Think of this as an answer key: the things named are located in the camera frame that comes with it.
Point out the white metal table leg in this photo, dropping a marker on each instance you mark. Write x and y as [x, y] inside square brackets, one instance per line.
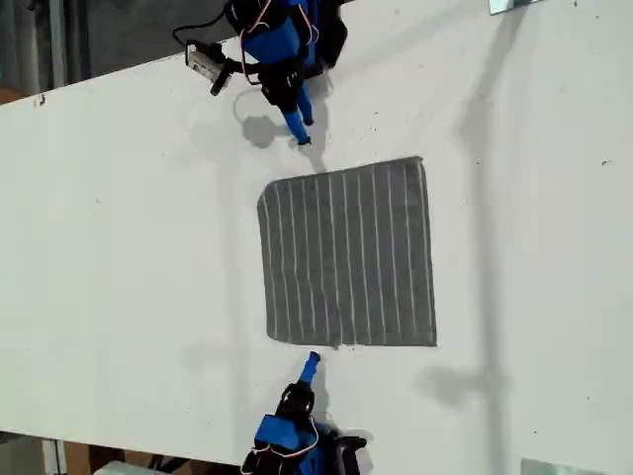
[53, 457]

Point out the white plastic container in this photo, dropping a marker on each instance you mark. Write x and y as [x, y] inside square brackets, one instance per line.
[118, 469]

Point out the grey striped square towel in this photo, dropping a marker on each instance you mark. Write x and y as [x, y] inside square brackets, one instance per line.
[346, 252]

